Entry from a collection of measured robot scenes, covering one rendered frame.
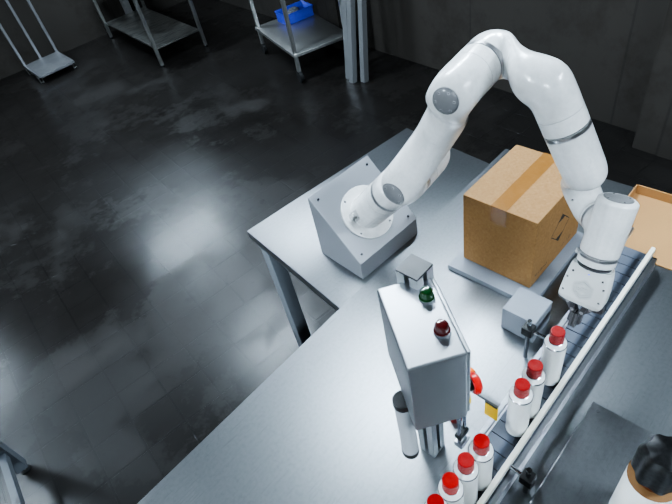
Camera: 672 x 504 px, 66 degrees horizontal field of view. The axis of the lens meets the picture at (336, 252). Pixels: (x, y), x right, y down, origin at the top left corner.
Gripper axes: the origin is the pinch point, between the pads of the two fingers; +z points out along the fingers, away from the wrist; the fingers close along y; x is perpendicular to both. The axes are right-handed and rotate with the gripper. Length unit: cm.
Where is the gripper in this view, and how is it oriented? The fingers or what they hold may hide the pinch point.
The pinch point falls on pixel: (575, 317)
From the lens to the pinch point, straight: 139.2
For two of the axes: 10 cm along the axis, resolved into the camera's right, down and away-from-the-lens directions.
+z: -0.7, 8.7, 4.9
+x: 6.9, -3.1, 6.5
